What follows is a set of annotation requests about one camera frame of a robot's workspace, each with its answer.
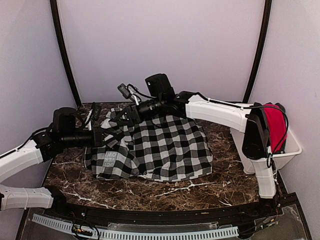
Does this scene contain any black white checkered shirt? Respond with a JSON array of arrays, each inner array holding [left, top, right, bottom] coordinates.
[[84, 108, 213, 182]]

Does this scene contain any left black frame post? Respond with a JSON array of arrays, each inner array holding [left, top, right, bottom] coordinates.
[[49, 0, 82, 108]]

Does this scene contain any red garment in bin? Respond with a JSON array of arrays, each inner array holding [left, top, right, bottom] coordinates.
[[264, 102, 287, 154]]

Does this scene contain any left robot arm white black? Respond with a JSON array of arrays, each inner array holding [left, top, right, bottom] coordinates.
[[0, 127, 107, 218]]

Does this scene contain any black frame post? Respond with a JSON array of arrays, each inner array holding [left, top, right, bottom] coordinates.
[[242, 0, 273, 104], [49, 0, 82, 108]]

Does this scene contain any white slotted cable duct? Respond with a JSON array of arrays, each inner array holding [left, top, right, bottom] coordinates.
[[31, 213, 239, 240]]

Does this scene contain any white plastic laundry bin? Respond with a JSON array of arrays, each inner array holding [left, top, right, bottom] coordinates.
[[229, 103, 303, 175]]

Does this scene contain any right black frame post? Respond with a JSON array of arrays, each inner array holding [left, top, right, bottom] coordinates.
[[242, 0, 273, 104]]

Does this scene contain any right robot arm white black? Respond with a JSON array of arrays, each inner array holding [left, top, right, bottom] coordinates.
[[122, 91, 289, 217]]

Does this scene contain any black front rail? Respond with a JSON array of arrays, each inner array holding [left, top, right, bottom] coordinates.
[[44, 202, 277, 226]]

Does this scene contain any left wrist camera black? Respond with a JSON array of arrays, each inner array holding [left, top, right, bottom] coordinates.
[[51, 102, 102, 136]]

